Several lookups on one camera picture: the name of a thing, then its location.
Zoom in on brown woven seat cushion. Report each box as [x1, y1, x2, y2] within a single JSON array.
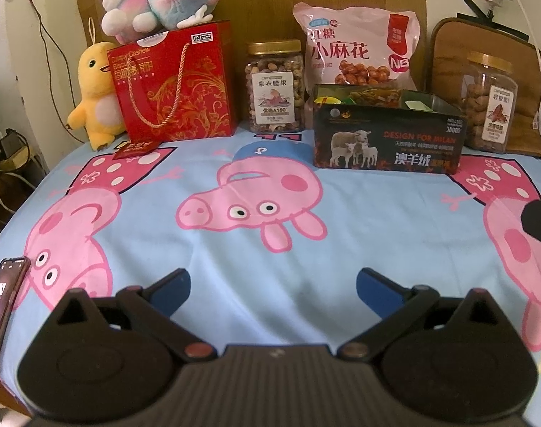
[[430, 17, 541, 159]]

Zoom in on smartphone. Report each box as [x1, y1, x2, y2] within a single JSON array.
[[0, 256, 32, 368]]

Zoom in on yellow plush duck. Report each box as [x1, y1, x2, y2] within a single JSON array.
[[66, 41, 127, 152]]

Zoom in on red gift bag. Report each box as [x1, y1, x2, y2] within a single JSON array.
[[107, 20, 237, 144]]

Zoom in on black wall cable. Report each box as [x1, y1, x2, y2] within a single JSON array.
[[23, 0, 83, 113]]

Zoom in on black power adapter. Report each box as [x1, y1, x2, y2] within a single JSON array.
[[0, 128, 20, 154]]

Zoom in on nut jar white label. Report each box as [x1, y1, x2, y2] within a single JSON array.
[[245, 39, 307, 135]]

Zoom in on pink and blue plush toy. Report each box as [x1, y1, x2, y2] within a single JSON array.
[[101, 0, 225, 46]]

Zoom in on yellow snack packet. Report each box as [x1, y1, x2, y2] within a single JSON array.
[[317, 91, 348, 106]]

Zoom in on wooden headboard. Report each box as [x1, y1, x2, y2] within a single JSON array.
[[75, 0, 428, 99]]

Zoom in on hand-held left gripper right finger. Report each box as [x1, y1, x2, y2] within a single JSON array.
[[337, 268, 512, 362]]

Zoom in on small red envelope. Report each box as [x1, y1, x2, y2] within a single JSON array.
[[112, 139, 160, 161]]

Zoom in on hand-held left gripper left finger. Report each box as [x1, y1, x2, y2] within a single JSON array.
[[52, 268, 219, 362]]

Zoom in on pink snack bag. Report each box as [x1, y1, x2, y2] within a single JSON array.
[[294, 2, 421, 95]]

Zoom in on cartoon pig printed bedsheet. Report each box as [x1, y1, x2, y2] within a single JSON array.
[[0, 123, 541, 415]]

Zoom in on beige power strip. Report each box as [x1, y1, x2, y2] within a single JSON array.
[[0, 144, 31, 172]]

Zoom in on nut jar brown label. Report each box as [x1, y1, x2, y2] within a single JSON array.
[[461, 51, 520, 155]]

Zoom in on black tin box sheep print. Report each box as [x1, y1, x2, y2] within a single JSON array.
[[312, 83, 468, 175]]

